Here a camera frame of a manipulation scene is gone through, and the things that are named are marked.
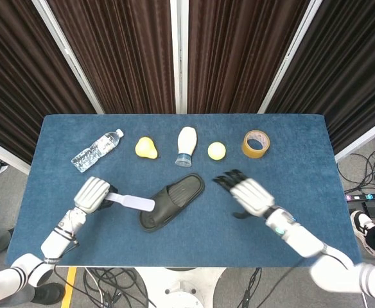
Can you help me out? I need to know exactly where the yellow pear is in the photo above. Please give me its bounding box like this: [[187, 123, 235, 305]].
[[134, 137, 159, 160]]

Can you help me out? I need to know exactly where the yellow ball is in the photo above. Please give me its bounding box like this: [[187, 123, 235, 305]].
[[207, 141, 227, 161]]

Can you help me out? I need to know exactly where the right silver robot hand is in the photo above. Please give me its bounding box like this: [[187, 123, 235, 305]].
[[212, 169, 275, 221]]

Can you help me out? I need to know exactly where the brown pleated screen panel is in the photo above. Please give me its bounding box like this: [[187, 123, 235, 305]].
[[0, 0, 105, 176], [31, 0, 179, 116], [257, 0, 375, 163], [174, 0, 323, 116]]

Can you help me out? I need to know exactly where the black power strip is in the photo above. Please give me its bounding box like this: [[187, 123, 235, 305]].
[[344, 190, 375, 203]]

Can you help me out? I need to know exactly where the black rubber slipper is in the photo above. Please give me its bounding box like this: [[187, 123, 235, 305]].
[[138, 173, 205, 232]]

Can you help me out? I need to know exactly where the clear plastic water bottle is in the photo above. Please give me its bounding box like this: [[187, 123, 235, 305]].
[[71, 128, 125, 173]]

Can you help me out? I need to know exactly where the white and black sneaker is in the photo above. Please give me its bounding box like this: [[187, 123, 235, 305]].
[[350, 210, 375, 247]]

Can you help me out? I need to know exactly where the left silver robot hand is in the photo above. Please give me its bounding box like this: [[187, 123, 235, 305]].
[[73, 176, 119, 215]]

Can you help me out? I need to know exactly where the white brush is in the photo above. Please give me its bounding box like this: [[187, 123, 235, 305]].
[[105, 192, 157, 213]]

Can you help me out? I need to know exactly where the white squeeze bottle clear cap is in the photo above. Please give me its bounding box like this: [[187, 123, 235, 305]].
[[175, 126, 198, 168]]

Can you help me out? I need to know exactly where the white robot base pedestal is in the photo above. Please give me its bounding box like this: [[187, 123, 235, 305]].
[[135, 267, 227, 308]]

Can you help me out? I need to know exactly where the blue table mat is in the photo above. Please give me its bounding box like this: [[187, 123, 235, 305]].
[[4, 114, 363, 268]]

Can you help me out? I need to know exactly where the brown packing tape roll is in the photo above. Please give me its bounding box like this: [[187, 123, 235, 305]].
[[241, 130, 270, 158]]

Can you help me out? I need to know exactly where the black shoe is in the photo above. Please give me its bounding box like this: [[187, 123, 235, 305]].
[[33, 282, 66, 304]]

